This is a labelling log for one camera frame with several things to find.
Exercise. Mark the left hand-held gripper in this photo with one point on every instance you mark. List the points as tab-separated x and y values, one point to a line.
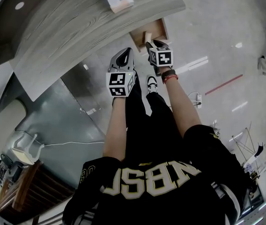
117	80

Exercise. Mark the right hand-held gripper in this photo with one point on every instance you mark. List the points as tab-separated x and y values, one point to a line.
164	57

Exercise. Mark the small white object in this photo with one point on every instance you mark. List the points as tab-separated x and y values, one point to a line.
147	36

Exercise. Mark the wooden drawer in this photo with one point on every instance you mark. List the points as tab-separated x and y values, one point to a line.
157	30

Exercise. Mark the person's left forearm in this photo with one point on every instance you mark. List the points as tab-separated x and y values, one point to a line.
116	130

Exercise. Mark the person's right forearm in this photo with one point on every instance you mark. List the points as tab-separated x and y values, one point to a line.
184	109

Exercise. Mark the black wrist watch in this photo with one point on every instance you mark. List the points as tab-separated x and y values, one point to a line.
168	73

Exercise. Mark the red wristband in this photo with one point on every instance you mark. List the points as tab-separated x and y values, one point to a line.
170	78

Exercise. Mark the black and white shoe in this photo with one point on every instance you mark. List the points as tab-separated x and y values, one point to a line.
152	84

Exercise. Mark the grey wooden desk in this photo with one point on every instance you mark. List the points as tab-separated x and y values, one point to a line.
76	32

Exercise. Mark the white power strip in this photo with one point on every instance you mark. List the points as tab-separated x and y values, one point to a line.
198	100

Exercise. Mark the black trousers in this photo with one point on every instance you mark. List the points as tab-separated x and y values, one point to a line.
154	130

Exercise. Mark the red floor tape strip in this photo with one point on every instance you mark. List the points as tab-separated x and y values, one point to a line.
224	84

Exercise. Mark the white round sticker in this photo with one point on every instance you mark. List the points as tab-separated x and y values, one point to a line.
19	5

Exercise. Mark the black lettered jersey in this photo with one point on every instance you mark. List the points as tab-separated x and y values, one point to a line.
161	184

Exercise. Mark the overturned white stool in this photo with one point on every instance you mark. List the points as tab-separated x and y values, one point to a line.
25	151

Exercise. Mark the dark wooden furniture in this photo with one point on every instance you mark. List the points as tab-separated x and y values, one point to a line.
30	191

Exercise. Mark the white round pedestal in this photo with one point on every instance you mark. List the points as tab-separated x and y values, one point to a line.
9	121

